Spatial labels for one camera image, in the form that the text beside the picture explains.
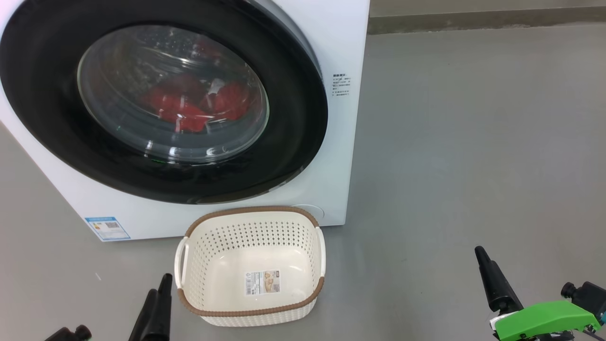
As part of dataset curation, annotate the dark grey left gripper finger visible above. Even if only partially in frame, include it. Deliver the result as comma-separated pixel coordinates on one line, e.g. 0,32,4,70
151,273,173,341
128,289,159,341

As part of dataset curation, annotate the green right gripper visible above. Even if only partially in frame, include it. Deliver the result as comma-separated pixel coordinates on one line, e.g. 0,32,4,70
475,246,602,341

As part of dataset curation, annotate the red garment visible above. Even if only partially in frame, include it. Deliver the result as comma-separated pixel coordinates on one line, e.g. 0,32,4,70
140,73,251,133

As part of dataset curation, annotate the black round glass washer door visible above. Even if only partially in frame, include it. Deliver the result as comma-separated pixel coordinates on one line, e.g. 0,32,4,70
0,0,329,205

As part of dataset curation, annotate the cream laundry basket brown rim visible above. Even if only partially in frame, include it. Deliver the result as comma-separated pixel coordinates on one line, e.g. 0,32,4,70
174,206,326,327

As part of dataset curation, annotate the printed product label sticker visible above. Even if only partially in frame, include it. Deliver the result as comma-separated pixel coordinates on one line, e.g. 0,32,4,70
244,270,281,296

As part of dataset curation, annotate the white front-load washing machine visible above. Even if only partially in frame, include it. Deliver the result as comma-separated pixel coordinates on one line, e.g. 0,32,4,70
0,0,371,242

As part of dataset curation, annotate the blue energy label sticker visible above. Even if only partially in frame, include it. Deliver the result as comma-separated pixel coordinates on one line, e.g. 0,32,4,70
84,216,131,241

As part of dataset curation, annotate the round white filter cover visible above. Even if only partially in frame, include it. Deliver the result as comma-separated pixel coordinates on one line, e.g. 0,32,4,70
291,205,325,221

